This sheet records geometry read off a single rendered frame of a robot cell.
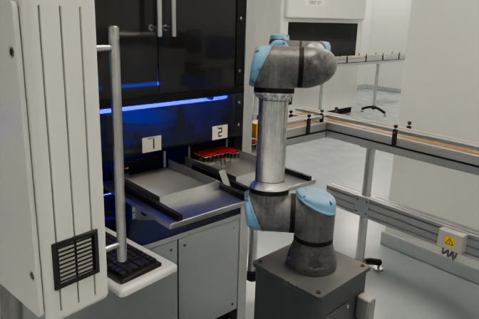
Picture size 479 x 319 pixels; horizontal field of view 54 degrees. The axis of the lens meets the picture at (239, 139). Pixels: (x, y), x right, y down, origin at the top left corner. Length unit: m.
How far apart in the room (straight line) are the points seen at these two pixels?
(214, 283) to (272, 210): 1.03
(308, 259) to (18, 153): 0.82
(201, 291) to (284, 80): 1.27
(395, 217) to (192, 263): 1.12
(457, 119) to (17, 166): 2.49
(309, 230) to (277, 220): 0.10
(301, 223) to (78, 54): 0.74
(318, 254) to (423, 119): 1.88
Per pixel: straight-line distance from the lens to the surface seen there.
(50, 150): 1.09
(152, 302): 2.15
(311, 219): 1.37
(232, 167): 2.03
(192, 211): 1.60
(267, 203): 1.36
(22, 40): 1.05
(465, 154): 2.40
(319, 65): 1.32
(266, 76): 1.31
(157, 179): 1.89
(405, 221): 2.66
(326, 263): 1.43
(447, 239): 2.51
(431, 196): 3.23
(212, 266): 2.28
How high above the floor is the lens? 1.51
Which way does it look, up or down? 15 degrees down
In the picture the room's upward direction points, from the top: 2 degrees clockwise
